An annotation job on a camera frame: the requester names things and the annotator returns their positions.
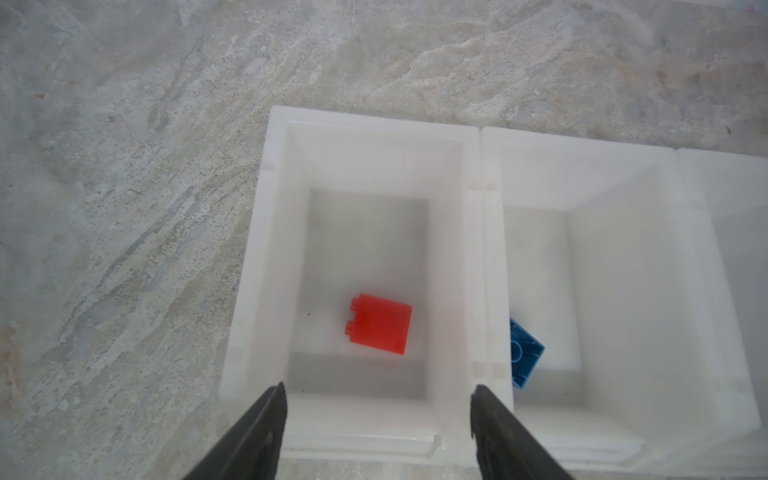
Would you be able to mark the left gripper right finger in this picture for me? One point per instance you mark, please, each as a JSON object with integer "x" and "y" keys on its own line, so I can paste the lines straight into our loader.
{"x": 506, "y": 450}

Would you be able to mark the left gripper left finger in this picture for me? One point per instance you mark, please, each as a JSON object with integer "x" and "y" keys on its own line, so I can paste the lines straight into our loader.
{"x": 250, "y": 449}

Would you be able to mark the blue square lego brick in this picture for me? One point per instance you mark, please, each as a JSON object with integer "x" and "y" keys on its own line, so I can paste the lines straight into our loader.
{"x": 526, "y": 351}

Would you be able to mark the red sloped lego brick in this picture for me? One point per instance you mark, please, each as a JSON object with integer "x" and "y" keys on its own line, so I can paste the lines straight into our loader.
{"x": 379, "y": 323}

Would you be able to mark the right white bin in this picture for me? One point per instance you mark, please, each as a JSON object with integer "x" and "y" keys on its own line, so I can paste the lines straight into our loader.
{"x": 728, "y": 195}

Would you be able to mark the white bin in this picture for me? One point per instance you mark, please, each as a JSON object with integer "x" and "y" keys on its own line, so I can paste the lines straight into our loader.
{"x": 347, "y": 205}
{"x": 591, "y": 250}
{"x": 728, "y": 195}

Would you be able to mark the middle white bin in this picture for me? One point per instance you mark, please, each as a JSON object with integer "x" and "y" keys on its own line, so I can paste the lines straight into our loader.
{"x": 591, "y": 250}

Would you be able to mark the left white bin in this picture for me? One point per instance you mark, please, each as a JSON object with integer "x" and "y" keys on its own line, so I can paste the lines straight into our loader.
{"x": 347, "y": 205}

